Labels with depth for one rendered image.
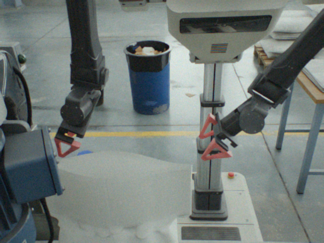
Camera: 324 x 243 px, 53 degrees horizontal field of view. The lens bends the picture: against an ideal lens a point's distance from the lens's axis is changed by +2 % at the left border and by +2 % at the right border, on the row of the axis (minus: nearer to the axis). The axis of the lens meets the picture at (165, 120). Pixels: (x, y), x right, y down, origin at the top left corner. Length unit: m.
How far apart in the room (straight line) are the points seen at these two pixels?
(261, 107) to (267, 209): 1.58
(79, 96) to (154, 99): 2.42
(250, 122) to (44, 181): 0.46
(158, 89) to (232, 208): 1.61
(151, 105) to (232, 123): 2.39
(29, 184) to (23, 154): 0.05
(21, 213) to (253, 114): 0.52
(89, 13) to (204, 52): 0.66
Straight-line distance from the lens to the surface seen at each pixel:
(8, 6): 9.45
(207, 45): 1.22
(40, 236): 1.74
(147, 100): 3.17
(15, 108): 1.03
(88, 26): 0.70
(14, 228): 0.64
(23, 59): 1.05
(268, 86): 0.81
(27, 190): 0.58
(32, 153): 0.55
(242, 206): 1.90
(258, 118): 0.76
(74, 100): 0.75
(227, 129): 0.84
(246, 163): 2.63
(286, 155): 2.79
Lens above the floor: 1.60
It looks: 31 degrees down
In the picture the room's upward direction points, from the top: 2 degrees counter-clockwise
